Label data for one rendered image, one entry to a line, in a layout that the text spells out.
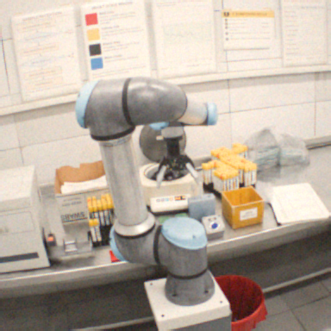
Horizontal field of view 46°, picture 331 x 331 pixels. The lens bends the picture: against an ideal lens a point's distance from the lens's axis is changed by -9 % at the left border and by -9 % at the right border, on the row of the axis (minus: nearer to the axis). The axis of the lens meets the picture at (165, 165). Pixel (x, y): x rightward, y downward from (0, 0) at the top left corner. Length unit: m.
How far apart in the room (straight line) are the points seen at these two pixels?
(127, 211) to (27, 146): 0.99
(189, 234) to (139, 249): 0.15
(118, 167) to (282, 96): 1.33
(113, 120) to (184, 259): 0.42
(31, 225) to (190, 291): 0.59
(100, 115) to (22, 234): 0.63
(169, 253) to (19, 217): 0.55
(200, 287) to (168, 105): 0.52
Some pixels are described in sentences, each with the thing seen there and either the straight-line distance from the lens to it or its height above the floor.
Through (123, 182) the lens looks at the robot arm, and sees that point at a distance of 1.06.
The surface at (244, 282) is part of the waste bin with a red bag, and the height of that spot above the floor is 0.42.
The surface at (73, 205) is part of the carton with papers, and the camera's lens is 1.72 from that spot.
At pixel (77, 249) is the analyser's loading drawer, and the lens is 1.50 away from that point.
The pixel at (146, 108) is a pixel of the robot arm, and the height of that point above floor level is 1.49.
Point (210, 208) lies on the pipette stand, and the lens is 1.63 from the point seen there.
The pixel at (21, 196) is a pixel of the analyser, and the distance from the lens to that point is 1.39.
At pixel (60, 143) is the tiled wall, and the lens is 1.98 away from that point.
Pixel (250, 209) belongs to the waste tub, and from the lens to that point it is 1.58.
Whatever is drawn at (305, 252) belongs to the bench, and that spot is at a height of 0.27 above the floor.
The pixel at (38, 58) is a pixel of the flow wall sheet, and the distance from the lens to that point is 1.88.
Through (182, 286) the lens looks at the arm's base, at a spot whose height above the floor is 0.98.
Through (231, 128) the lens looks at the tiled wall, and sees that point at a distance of 2.12.
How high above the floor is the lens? 1.74
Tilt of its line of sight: 23 degrees down
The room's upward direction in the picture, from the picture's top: 6 degrees counter-clockwise
